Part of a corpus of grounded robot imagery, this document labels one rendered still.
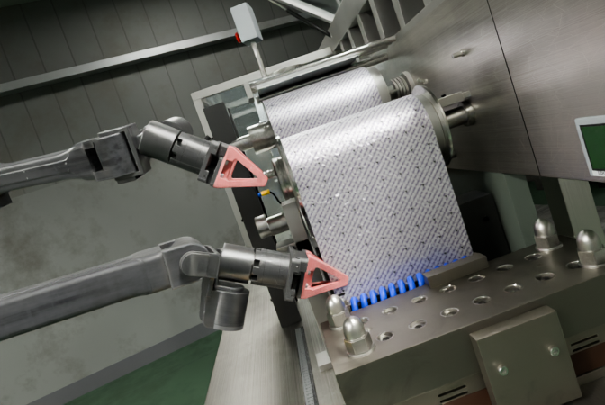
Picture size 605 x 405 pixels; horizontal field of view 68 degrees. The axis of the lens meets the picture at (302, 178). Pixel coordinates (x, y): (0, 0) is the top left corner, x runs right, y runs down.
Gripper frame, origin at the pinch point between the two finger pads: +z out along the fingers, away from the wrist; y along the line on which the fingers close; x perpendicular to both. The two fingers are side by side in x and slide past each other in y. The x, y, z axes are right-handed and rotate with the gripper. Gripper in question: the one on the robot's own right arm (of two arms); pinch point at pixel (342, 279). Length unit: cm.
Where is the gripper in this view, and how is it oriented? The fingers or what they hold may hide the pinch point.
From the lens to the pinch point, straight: 74.4
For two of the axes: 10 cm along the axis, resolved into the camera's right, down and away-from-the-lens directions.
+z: 9.8, 1.7, 0.9
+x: 1.7, -9.8, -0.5
